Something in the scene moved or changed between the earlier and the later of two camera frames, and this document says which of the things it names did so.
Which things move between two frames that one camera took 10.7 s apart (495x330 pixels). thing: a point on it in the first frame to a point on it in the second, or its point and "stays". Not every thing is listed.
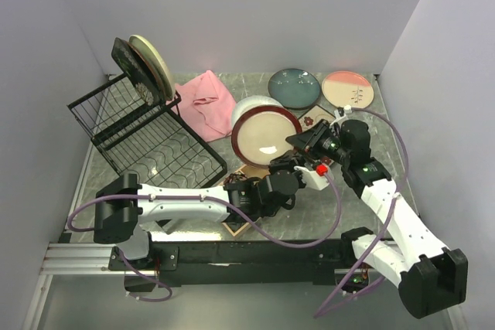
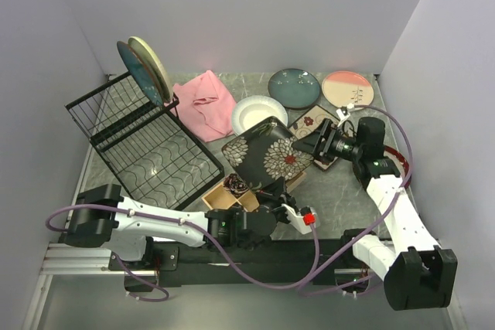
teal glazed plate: (295, 87) stays
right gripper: (310, 140) stays
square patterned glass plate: (313, 116) stays
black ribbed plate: (260, 134) to (399, 161)
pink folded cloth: (206, 105) stays
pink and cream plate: (346, 88) stays
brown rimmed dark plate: (141, 56) to (141, 73)
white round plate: (253, 100) stays
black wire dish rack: (153, 141) stays
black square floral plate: (132, 65) to (266, 154)
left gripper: (288, 161) to (277, 193)
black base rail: (240, 263) stays
